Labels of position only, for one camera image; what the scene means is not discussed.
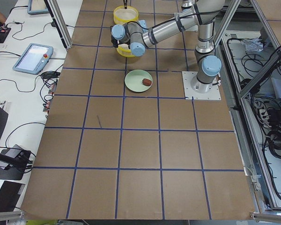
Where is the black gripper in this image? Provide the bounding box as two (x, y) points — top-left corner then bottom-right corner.
(111, 0), (128, 48)

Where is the yellow bamboo steamer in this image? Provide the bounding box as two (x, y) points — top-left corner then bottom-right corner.
(113, 6), (139, 24)
(116, 44), (135, 58)

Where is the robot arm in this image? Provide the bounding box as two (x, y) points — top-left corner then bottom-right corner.
(111, 0), (225, 94)

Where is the light green plate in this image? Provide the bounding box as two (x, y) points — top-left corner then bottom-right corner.
(125, 70), (153, 92)

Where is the brown bun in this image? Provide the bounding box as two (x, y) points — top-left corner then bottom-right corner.
(142, 78), (152, 86)

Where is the far teach pendant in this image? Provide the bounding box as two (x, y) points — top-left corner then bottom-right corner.
(27, 0), (49, 15)

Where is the teach pendant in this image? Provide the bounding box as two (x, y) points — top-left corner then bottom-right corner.
(27, 0), (49, 15)
(13, 43), (53, 75)

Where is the near teach pendant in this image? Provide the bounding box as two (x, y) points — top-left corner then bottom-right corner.
(13, 43), (53, 75)

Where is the crumpled white paper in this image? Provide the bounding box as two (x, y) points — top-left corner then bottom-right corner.
(242, 38), (263, 52)

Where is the aluminium frame post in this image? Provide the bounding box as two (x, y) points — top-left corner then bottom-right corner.
(44, 0), (73, 50)

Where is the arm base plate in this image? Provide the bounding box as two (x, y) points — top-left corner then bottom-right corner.
(182, 71), (221, 101)

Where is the black camera stand base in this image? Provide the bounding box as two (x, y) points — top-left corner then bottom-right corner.
(0, 145), (34, 180)

